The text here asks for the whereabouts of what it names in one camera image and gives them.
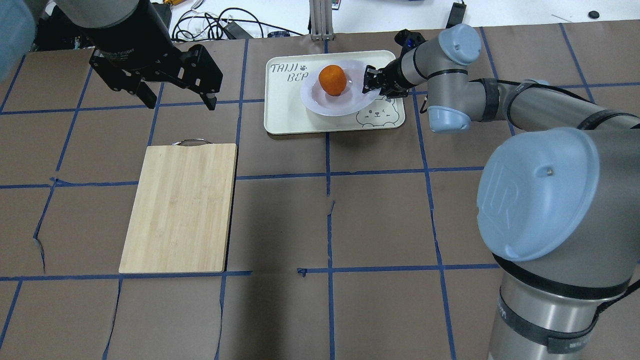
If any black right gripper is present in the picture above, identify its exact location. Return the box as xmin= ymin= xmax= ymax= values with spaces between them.
xmin=362 ymin=29 xmax=426 ymax=98

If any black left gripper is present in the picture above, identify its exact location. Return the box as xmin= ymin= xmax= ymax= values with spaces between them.
xmin=89 ymin=0 xmax=223 ymax=111

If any white round plate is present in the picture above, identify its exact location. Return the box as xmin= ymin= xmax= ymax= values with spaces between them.
xmin=299 ymin=59 xmax=380 ymax=117

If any orange fruit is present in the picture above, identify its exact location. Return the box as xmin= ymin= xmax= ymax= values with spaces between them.
xmin=318 ymin=64 xmax=348 ymax=97

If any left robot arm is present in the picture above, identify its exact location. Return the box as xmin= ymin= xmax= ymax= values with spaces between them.
xmin=56 ymin=0 xmax=223 ymax=111

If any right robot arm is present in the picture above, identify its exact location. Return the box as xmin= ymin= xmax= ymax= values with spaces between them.
xmin=362 ymin=23 xmax=640 ymax=360

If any cream tray with bear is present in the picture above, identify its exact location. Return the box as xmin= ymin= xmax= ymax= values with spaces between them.
xmin=263 ymin=50 xmax=406 ymax=135

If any bamboo cutting board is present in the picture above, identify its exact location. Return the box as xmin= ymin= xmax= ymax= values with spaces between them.
xmin=118 ymin=143 xmax=238 ymax=275

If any aluminium frame post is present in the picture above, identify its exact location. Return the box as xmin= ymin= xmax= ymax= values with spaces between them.
xmin=309 ymin=0 xmax=335 ymax=41

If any black cables bundle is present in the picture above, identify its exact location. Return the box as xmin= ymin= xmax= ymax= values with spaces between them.
xmin=171 ymin=7 xmax=306 ymax=42

